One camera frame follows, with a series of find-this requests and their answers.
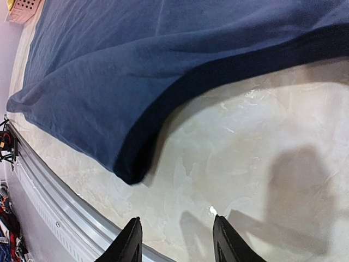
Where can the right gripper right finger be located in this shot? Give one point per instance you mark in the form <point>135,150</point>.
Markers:
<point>229,245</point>

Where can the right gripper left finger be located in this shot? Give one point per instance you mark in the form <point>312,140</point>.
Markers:
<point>127,247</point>

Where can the navy blue garment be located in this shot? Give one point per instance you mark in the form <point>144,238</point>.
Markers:
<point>103,76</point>

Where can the pink plastic laundry basket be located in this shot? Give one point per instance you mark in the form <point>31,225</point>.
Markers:
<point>23,11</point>

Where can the yellow garment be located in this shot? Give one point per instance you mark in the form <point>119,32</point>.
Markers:
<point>10,2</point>

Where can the aluminium front rail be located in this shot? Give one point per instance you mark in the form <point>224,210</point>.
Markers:
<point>57,224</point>

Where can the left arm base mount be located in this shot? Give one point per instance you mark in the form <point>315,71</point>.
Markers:
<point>9,143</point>

